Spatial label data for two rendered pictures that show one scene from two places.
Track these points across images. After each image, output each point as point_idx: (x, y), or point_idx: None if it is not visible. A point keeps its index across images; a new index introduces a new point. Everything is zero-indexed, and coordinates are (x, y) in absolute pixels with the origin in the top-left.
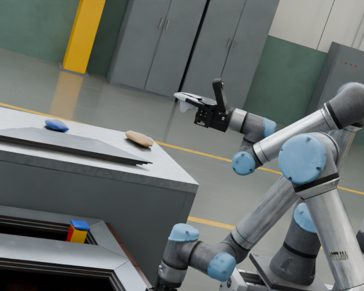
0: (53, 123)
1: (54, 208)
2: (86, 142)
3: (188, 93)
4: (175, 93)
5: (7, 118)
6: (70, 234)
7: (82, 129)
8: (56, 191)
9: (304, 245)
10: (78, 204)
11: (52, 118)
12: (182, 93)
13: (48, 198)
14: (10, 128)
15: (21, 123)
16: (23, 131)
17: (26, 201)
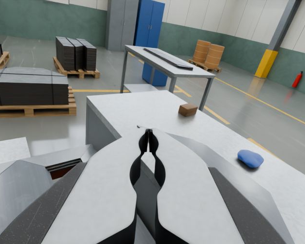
0: (241, 154)
1: (154, 223)
2: (239, 186)
3: (187, 157)
4: (152, 128)
5: (212, 134)
6: None
7: (289, 177)
8: (155, 209)
9: None
10: None
11: (269, 155)
12: (140, 136)
13: (150, 209)
14: (188, 138)
15: (214, 142)
16: (184, 142)
17: (138, 198)
